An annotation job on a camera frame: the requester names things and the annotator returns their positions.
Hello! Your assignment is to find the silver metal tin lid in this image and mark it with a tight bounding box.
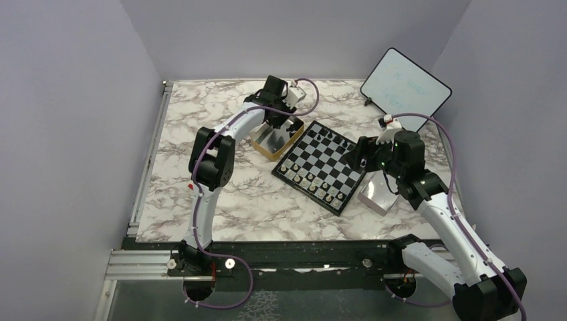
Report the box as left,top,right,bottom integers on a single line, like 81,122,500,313
357,171,399,216

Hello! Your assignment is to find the aluminium frame rail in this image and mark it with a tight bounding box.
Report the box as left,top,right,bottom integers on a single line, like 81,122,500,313
126,80,175,237

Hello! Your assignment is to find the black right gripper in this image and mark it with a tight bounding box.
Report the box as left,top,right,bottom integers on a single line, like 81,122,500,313
343,133,405,179

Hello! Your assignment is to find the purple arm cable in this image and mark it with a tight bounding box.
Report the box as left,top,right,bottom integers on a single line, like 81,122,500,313
385,112,528,321
183,78,321,311

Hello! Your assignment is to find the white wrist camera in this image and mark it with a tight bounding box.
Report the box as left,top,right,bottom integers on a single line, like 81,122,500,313
376,114,403,145
283,81,306,108

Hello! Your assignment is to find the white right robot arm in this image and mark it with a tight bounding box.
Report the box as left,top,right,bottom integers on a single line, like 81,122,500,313
344,130,527,320

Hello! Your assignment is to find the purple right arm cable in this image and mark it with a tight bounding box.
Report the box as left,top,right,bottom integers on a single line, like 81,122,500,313
385,112,528,321

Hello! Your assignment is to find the pile of black chess pieces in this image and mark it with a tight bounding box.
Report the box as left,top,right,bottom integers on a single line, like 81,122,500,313
286,123,303,137

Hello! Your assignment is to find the black and white chessboard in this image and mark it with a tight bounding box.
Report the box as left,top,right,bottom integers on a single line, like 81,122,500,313
271,121,366,216

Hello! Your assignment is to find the yellow metal tin box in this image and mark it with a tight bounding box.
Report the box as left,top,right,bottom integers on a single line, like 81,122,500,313
251,116,305,161

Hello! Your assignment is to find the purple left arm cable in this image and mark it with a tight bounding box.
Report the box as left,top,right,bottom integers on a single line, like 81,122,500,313
183,78,321,311

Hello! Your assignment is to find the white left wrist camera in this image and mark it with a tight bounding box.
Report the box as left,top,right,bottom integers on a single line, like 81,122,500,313
283,81,306,108

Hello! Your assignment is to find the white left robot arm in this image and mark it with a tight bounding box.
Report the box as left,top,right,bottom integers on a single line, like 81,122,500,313
178,76,306,275

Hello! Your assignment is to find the small whiteboard on stand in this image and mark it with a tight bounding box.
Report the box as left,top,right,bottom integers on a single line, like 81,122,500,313
360,47,453,117

